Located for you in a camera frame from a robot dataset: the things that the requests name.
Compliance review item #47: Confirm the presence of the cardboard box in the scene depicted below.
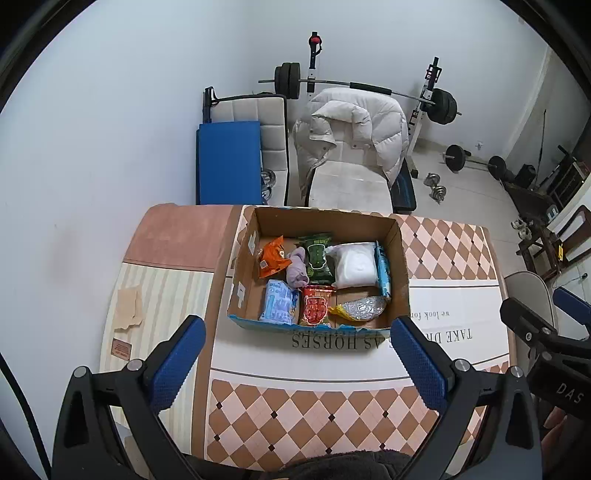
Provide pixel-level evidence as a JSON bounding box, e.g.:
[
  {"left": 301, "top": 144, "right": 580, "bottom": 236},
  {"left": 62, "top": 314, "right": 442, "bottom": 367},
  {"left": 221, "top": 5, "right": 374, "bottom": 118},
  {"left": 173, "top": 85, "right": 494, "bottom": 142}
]
[{"left": 227, "top": 206, "right": 411, "bottom": 340}]

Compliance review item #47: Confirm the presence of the white padded seat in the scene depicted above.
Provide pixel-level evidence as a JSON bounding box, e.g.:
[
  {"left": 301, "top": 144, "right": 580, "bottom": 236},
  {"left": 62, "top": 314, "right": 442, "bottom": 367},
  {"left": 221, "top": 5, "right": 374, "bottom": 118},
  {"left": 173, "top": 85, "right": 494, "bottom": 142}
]
[{"left": 203, "top": 87, "right": 291, "bottom": 206}]

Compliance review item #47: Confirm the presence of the black weight bench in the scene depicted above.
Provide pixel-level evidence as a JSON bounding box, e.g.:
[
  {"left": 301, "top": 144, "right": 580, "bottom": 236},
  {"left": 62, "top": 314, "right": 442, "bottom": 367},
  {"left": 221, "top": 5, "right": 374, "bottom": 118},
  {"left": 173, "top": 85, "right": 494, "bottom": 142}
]
[{"left": 390, "top": 161, "right": 417, "bottom": 213}]

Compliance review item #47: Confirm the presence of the white upholstered chair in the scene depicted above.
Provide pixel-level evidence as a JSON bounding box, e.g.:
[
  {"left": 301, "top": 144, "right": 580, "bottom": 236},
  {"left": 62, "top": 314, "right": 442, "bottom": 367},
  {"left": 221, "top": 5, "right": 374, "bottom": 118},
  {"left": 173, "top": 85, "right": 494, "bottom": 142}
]
[{"left": 302, "top": 161, "right": 393, "bottom": 213}]

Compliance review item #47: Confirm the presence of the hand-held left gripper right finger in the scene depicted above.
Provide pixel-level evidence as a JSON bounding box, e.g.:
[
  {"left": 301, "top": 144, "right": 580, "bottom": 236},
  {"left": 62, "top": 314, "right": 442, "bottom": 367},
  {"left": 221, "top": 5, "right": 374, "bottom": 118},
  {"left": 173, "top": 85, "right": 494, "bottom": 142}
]
[{"left": 390, "top": 316, "right": 542, "bottom": 480}]

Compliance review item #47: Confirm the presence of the black exercise machine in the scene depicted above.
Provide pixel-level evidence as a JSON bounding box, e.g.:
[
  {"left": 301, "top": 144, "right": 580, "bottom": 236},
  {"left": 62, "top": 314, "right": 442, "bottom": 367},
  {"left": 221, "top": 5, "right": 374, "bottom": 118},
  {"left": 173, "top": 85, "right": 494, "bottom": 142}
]
[{"left": 501, "top": 145, "right": 583, "bottom": 214}]

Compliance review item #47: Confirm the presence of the checked printed tablecloth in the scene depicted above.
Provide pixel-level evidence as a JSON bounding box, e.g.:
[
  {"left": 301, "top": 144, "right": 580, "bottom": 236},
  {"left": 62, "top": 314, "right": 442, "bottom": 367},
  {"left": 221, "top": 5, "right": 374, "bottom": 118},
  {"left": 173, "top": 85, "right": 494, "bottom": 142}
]
[{"left": 99, "top": 203, "right": 518, "bottom": 472}]

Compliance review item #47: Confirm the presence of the orange snack packet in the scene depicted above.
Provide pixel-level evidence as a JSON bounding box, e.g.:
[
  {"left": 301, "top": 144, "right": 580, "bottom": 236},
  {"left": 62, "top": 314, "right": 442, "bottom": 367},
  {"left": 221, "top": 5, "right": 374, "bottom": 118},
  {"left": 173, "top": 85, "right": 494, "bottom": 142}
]
[{"left": 257, "top": 235, "right": 293, "bottom": 279}]

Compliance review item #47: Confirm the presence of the white puffer jacket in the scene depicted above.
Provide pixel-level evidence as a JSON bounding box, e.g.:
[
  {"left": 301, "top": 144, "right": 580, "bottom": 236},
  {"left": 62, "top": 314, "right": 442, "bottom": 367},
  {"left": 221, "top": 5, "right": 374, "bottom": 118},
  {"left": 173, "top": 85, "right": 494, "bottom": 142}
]
[{"left": 293, "top": 88, "right": 409, "bottom": 188}]

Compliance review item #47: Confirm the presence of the torn beige paper scrap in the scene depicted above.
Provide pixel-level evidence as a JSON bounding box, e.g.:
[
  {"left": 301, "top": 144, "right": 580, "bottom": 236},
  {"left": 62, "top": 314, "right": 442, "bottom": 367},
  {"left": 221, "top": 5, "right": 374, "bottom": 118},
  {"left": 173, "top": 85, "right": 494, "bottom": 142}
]
[{"left": 113, "top": 286, "right": 145, "bottom": 330}]

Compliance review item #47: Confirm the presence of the white plastic bag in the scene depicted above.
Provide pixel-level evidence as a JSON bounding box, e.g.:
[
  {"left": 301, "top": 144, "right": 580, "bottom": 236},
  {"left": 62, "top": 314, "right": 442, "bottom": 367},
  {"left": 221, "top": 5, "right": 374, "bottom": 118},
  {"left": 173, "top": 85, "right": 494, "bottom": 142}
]
[{"left": 325, "top": 241, "right": 377, "bottom": 289}]

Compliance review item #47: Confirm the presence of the red snack packet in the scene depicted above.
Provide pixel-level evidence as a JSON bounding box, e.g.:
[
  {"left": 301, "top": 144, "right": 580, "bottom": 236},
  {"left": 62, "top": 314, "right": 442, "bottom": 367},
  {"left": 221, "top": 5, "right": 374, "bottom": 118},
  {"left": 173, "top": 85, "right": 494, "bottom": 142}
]
[{"left": 299, "top": 284, "right": 337, "bottom": 326}]

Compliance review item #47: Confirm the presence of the short barbell with black plates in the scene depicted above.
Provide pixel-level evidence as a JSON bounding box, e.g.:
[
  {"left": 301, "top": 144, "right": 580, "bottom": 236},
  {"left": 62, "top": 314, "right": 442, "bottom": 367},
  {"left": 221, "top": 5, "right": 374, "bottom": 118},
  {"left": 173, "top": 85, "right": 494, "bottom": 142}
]
[{"left": 443, "top": 144, "right": 509, "bottom": 182}]

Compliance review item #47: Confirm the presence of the blue folded mat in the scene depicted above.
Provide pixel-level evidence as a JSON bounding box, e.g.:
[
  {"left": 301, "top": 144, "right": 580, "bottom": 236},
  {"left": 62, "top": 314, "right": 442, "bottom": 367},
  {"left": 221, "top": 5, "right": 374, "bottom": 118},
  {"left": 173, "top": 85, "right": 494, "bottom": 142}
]
[{"left": 196, "top": 121, "right": 264, "bottom": 206}]

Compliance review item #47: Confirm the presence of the light blue tissue pack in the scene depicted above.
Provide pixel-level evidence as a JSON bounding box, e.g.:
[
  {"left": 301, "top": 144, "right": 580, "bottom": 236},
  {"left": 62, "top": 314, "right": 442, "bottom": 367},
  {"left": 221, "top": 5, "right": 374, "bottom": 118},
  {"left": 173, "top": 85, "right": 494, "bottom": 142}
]
[{"left": 259, "top": 279, "right": 301, "bottom": 324}]

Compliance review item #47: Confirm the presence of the purple sock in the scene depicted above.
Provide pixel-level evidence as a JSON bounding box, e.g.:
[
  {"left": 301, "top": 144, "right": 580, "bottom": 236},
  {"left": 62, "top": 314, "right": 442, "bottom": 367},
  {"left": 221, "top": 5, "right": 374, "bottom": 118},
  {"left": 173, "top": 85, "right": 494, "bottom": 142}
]
[{"left": 285, "top": 247, "right": 311, "bottom": 286}]

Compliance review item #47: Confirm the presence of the long barbell with black plates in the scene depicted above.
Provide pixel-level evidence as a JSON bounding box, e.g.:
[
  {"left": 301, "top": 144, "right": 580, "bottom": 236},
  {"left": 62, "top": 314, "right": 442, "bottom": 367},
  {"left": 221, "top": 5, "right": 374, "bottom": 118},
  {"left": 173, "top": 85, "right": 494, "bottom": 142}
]
[{"left": 259, "top": 62, "right": 462, "bottom": 126}]

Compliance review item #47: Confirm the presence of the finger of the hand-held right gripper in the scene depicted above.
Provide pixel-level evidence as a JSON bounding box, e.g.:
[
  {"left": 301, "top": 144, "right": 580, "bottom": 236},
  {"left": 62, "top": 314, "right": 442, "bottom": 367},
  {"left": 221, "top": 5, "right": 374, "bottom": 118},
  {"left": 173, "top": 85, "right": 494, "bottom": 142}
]
[
  {"left": 500, "top": 296, "right": 561, "bottom": 344},
  {"left": 553, "top": 287, "right": 591, "bottom": 326}
]

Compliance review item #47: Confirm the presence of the beige office chair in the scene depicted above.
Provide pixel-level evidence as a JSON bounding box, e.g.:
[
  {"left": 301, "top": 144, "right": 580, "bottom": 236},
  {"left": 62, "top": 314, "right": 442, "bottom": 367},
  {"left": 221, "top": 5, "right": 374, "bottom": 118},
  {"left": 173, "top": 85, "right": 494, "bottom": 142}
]
[{"left": 503, "top": 271, "right": 557, "bottom": 333}]

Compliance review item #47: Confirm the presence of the black fleece clothing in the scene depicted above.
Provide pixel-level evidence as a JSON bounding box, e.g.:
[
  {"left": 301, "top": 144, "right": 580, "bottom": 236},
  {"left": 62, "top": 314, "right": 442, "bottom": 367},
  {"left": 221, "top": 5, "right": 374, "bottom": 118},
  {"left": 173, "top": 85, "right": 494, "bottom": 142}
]
[{"left": 272, "top": 450, "right": 416, "bottom": 480}]

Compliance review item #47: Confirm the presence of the yellow and silver bag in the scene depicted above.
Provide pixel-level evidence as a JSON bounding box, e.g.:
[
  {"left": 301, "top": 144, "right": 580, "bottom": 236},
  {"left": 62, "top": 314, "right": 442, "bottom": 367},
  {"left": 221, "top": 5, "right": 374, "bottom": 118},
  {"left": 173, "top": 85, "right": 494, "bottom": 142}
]
[{"left": 329, "top": 296, "right": 389, "bottom": 322}]

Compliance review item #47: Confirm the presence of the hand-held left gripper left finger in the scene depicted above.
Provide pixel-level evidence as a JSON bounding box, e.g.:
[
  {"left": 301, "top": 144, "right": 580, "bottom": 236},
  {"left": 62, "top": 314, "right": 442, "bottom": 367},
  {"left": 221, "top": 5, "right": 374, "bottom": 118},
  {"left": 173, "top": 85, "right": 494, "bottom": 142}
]
[{"left": 52, "top": 316, "right": 207, "bottom": 480}]

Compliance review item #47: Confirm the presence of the green snack packet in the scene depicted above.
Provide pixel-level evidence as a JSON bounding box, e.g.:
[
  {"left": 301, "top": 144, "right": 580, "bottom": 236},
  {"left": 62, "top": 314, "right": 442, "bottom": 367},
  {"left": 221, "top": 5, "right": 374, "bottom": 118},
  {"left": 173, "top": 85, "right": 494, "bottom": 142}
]
[{"left": 295, "top": 233, "right": 338, "bottom": 283}]

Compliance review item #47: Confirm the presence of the dark wooden chair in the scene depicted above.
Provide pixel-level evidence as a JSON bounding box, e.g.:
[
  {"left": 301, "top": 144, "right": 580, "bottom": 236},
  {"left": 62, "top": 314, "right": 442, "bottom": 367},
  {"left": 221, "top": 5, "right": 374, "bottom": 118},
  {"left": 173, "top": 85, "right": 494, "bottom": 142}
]
[{"left": 515, "top": 203, "right": 591, "bottom": 282}]

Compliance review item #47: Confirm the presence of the long light blue packet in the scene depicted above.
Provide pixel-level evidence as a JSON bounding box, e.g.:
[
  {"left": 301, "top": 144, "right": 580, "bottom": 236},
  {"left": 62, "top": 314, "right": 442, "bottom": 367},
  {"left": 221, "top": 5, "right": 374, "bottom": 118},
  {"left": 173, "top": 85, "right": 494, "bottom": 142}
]
[{"left": 375, "top": 241, "right": 392, "bottom": 298}]

